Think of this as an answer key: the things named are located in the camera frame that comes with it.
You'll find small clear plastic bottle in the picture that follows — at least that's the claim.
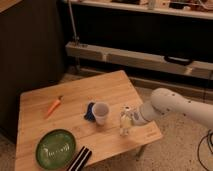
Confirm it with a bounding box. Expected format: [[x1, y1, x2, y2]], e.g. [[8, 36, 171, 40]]
[[120, 106, 132, 136]]

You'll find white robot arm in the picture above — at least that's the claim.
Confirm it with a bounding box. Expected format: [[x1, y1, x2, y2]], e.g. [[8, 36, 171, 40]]
[[125, 88, 213, 129]]

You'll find white paper cup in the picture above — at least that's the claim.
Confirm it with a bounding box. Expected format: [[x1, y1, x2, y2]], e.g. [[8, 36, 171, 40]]
[[92, 102, 109, 125]]

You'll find wooden square table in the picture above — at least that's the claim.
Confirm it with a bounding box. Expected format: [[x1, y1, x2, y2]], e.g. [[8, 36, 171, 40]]
[[15, 70, 162, 171]]

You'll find blue crumpled cloth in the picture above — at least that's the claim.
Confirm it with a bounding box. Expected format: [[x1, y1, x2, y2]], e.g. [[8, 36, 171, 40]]
[[84, 102, 95, 122]]

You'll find black white striped object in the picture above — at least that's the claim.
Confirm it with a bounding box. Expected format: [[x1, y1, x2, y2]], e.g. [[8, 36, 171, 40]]
[[67, 146, 92, 171]]

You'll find orange carrot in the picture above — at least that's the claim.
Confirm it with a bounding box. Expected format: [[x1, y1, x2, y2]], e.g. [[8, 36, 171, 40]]
[[45, 96, 63, 119]]

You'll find green round plate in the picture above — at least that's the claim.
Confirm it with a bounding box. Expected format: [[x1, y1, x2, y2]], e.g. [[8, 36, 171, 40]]
[[35, 129, 76, 171]]

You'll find grey metal shelf beam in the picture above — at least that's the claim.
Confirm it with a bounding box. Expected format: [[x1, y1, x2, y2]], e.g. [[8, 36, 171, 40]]
[[65, 42, 213, 79]]

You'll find grey vertical metal pole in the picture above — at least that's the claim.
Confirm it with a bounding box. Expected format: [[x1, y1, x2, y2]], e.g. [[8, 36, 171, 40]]
[[68, 0, 79, 45]]

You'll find upper cluttered shelf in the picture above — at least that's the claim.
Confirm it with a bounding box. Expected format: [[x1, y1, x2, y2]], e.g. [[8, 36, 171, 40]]
[[62, 0, 213, 20]]

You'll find black handle on beam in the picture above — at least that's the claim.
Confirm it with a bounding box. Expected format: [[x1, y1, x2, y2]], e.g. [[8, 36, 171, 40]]
[[164, 56, 193, 66]]

